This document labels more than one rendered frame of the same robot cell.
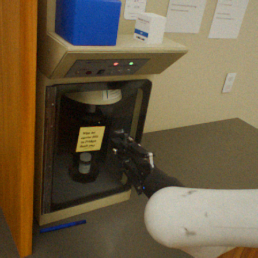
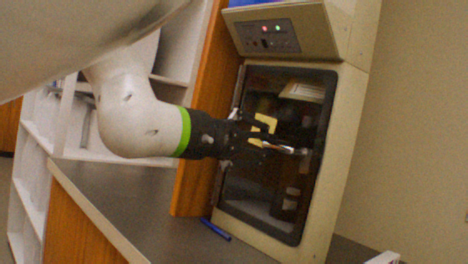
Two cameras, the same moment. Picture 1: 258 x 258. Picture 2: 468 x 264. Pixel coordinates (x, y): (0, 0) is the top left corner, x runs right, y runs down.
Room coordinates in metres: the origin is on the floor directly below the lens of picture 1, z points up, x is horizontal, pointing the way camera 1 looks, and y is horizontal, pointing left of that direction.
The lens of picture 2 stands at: (0.64, -0.77, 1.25)
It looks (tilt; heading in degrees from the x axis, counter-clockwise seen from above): 3 degrees down; 86
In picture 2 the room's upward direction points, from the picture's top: 12 degrees clockwise
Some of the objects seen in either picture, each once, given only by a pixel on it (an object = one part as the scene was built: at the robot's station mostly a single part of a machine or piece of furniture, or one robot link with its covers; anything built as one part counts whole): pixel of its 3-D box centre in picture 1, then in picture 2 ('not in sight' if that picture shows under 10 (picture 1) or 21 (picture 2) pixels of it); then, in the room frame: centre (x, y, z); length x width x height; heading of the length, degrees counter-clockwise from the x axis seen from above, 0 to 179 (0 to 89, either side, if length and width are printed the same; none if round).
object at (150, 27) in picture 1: (150, 27); not in sight; (0.80, 0.00, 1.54); 0.05 x 0.05 x 0.06; 45
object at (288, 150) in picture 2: (124, 145); (283, 148); (0.82, 0.01, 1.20); 0.10 x 0.05 x 0.03; 127
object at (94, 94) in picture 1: (97, 147); (268, 147); (0.80, 0.09, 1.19); 0.30 x 0.01 x 0.40; 127
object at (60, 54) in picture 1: (119, 61); (277, 32); (0.76, 0.06, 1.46); 0.32 x 0.11 x 0.10; 127
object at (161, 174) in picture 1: (151, 179); (220, 138); (0.67, -0.07, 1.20); 0.09 x 0.07 x 0.08; 37
